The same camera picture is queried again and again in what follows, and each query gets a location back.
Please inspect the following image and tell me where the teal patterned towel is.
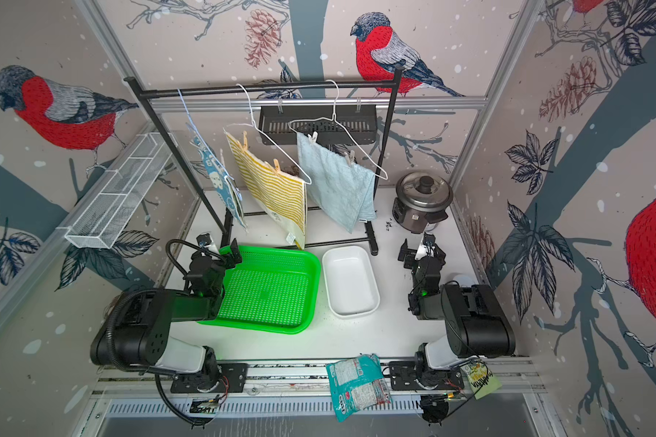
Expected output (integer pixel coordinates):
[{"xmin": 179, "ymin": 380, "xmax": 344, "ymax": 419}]
[{"xmin": 187, "ymin": 121, "xmax": 247, "ymax": 229}]

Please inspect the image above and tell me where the light blue wire hanger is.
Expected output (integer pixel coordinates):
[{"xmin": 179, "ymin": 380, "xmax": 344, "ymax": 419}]
[{"xmin": 176, "ymin": 88, "xmax": 236, "ymax": 192}]

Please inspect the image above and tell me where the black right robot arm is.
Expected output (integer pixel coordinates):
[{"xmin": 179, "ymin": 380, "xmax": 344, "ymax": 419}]
[{"xmin": 392, "ymin": 234, "xmax": 516, "ymax": 390}]

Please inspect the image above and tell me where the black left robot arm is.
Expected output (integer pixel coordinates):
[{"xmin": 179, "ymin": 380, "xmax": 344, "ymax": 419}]
[{"xmin": 90, "ymin": 234, "xmax": 242, "ymax": 393}]

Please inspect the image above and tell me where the white hanger with yellow towel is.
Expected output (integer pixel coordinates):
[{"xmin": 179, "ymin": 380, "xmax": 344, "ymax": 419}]
[{"xmin": 228, "ymin": 83, "xmax": 313, "ymax": 186}]

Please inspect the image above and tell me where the white hanger with blue towel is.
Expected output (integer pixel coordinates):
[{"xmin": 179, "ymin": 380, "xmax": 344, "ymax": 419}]
[{"xmin": 288, "ymin": 79, "xmax": 388, "ymax": 180}]

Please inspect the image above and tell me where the black clothes rack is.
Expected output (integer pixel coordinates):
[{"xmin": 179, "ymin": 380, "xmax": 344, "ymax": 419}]
[{"xmin": 124, "ymin": 67, "xmax": 405, "ymax": 256}]

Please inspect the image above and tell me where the green plastic basket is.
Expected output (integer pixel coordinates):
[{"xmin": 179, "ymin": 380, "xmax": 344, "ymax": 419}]
[{"xmin": 202, "ymin": 246, "xmax": 322, "ymax": 335}]

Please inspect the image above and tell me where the silver rice cooker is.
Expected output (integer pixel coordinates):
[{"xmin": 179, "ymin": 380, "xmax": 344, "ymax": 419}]
[{"xmin": 392, "ymin": 171, "xmax": 454, "ymax": 234}]

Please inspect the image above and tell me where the white rectangular tray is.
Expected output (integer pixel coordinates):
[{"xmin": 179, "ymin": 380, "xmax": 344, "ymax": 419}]
[{"xmin": 322, "ymin": 246, "xmax": 381, "ymax": 319}]

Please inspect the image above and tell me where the yellow striped towel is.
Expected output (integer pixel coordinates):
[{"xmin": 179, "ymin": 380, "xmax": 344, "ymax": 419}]
[{"xmin": 225, "ymin": 131, "xmax": 308, "ymax": 249}]

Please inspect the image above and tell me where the light blue towel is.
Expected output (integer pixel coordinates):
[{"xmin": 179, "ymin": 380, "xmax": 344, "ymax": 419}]
[{"xmin": 296, "ymin": 133, "xmax": 376, "ymax": 233}]

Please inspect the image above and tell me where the yellow green packet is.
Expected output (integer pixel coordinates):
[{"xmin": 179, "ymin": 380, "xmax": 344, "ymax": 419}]
[{"xmin": 461, "ymin": 360, "xmax": 502, "ymax": 400}]

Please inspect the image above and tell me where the teal snack packet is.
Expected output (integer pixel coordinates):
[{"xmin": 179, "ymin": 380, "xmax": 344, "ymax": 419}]
[{"xmin": 326, "ymin": 354, "xmax": 391, "ymax": 422}]

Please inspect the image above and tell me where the white clothespin right blue towel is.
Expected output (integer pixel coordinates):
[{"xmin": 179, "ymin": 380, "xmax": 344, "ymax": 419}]
[{"xmin": 344, "ymin": 150, "xmax": 356, "ymax": 166}]

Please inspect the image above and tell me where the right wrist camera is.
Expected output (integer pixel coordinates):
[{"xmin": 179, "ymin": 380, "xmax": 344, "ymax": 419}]
[{"xmin": 415, "ymin": 232, "xmax": 437, "ymax": 260}]

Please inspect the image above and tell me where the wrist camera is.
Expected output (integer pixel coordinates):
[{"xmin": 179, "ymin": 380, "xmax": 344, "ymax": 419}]
[
  {"xmin": 196, "ymin": 232, "xmax": 218, "ymax": 252},
  {"xmin": 415, "ymin": 232, "xmax": 437, "ymax": 260}
]

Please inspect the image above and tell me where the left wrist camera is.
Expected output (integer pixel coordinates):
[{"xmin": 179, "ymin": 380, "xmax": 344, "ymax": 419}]
[{"xmin": 196, "ymin": 232, "xmax": 218, "ymax": 252}]

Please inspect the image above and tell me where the white wire mesh shelf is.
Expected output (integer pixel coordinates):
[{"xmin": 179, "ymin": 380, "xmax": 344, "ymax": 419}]
[{"xmin": 65, "ymin": 132, "xmax": 171, "ymax": 249}]

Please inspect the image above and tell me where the black wall basket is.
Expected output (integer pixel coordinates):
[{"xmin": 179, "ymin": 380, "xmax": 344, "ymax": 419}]
[{"xmin": 258, "ymin": 105, "xmax": 377, "ymax": 146}]

